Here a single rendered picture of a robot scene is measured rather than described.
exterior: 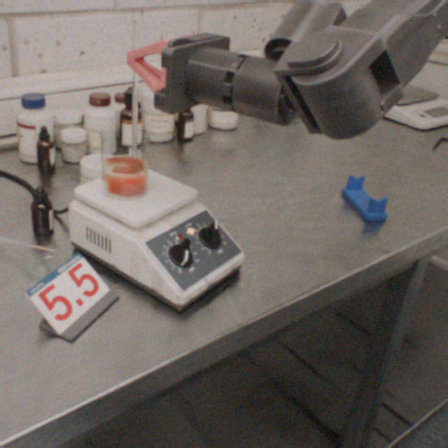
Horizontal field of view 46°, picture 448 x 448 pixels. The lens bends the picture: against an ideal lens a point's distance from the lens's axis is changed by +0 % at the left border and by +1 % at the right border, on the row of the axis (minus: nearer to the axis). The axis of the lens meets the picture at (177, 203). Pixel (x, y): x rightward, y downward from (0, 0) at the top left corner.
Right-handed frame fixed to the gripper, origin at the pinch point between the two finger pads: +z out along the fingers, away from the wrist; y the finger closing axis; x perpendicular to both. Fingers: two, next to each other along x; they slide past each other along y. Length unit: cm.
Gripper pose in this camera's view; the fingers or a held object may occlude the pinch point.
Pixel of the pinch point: (135, 58)
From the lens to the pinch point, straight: 61.7
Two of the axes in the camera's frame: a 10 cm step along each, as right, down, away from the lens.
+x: -0.5, 8.8, 4.7
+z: -7.9, -3.2, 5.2
